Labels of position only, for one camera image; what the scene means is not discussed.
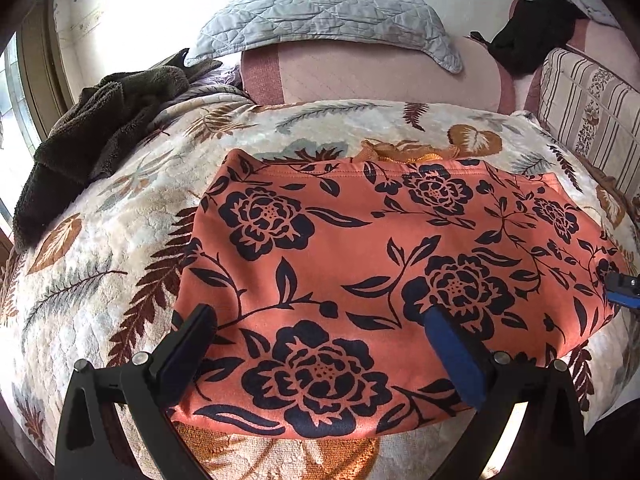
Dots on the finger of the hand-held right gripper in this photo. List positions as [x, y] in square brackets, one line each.
[622, 287]

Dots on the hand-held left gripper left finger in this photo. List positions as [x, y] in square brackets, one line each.
[187, 350]

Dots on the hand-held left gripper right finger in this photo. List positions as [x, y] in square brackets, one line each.
[455, 355]

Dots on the orange floral garment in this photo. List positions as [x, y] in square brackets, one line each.
[350, 260]

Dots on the leaf print blanket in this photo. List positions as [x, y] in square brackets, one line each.
[125, 240]

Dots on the striped floral sofa cushion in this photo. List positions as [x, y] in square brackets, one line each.
[590, 105]

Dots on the dark brown fleece cloth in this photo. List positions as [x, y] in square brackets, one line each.
[90, 120]

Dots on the black garment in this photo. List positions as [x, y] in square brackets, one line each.
[530, 35]

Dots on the pink pillow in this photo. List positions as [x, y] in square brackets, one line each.
[375, 75]

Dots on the grey quilted pillow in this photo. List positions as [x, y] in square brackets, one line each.
[320, 15]

